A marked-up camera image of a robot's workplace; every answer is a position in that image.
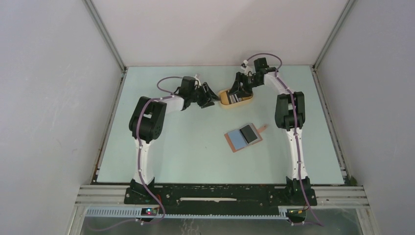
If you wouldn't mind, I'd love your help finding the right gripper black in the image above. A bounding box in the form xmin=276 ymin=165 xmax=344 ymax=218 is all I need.
xmin=228 ymin=71 xmax=262 ymax=99

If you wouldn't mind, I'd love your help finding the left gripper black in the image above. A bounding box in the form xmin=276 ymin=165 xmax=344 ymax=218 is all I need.
xmin=189 ymin=82 xmax=220 ymax=109

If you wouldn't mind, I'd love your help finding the black credit card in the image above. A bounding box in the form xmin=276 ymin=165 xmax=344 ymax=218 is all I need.
xmin=240 ymin=125 xmax=258 ymax=144

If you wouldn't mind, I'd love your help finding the brown leather card holder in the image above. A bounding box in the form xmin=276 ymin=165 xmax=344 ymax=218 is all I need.
xmin=224 ymin=123 xmax=268 ymax=153

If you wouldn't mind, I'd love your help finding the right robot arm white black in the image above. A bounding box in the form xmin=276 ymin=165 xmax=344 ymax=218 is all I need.
xmin=229 ymin=57 xmax=311 ymax=205

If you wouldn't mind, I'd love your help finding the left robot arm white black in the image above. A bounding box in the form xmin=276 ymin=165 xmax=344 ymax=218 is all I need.
xmin=129 ymin=76 xmax=220 ymax=204

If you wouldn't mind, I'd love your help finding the stack of cards in tray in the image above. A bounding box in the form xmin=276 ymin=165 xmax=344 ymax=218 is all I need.
xmin=226 ymin=92 xmax=253 ymax=105

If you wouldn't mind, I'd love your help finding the cream oval tray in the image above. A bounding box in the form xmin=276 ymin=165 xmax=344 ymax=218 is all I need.
xmin=218 ymin=89 xmax=254 ymax=109

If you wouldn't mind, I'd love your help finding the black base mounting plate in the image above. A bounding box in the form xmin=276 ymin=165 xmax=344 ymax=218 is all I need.
xmin=124 ymin=183 xmax=317 ymax=215

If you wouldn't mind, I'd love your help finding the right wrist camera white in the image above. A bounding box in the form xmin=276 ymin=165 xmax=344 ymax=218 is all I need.
xmin=241 ymin=60 xmax=253 ymax=76

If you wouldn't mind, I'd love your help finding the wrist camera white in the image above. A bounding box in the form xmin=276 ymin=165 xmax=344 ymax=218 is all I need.
xmin=241 ymin=60 xmax=253 ymax=76
xmin=193 ymin=73 xmax=202 ymax=88

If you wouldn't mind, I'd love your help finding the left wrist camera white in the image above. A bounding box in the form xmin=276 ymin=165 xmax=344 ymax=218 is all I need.
xmin=193 ymin=73 xmax=202 ymax=88

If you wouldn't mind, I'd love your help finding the aluminium frame front rail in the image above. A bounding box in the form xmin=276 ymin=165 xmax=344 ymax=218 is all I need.
xmin=75 ymin=185 xmax=369 ymax=209

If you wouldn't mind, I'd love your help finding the grey cable duct rail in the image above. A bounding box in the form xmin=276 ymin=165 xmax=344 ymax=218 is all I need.
xmin=85 ymin=207 xmax=288 ymax=220

